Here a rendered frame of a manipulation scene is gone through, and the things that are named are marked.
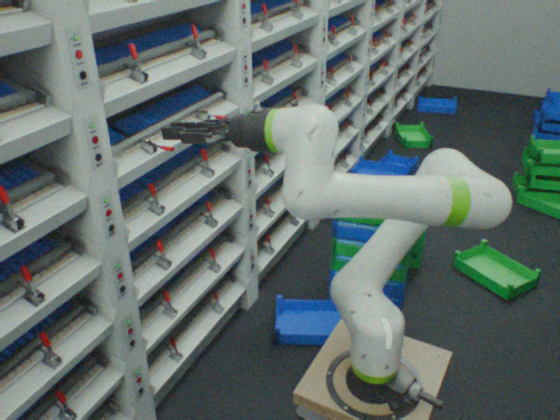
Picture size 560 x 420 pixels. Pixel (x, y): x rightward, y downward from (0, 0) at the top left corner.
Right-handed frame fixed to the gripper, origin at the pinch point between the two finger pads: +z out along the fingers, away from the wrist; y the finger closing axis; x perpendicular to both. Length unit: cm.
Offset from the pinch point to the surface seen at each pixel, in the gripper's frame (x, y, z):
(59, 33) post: -25.8, 17.3, 8.7
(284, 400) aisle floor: 101, -17, -2
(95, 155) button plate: 1.0, 14.3, 13.3
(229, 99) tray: 6, -51, 20
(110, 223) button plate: 19.1, 13.5, 16.5
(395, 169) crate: 88, -190, 9
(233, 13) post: -20, -52, 12
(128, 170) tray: 8.9, 4.2, 15.4
